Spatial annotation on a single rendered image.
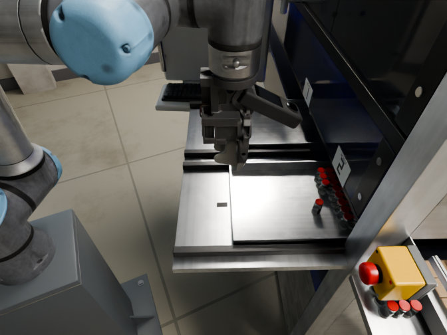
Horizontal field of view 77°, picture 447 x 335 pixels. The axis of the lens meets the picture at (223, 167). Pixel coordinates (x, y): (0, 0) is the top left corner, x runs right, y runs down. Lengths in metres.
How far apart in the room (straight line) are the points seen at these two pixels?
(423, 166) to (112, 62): 0.42
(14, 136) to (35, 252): 0.30
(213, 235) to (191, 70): 0.93
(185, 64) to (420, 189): 1.16
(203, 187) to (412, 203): 0.51
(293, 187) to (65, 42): 0.68
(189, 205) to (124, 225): 1.14
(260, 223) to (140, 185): 1.44
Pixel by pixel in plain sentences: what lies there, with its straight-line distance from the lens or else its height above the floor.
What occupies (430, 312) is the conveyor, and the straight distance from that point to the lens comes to 0.72.
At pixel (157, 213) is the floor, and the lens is 1.88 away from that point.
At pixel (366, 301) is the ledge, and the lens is 0.71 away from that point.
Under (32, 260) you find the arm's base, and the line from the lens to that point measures 0.88.
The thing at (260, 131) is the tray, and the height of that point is 0.88.
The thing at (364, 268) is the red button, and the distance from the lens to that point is 0.59.
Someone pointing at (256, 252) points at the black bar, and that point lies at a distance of 0.68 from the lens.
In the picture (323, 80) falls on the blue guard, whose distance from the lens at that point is 0.85.
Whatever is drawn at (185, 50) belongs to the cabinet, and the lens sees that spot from 1.41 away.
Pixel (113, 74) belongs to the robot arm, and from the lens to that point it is 0.28.
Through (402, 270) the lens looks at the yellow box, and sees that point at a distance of 0.59.
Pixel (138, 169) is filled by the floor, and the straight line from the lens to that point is 2.18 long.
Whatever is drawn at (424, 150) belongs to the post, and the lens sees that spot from 0.49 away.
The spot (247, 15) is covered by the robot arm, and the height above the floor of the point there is 1.38.
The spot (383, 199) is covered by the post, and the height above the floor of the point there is 1.10.
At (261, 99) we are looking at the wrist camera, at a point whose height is 1.26.
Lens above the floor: 1.49
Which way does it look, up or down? 45 degrees down
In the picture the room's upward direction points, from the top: straight up
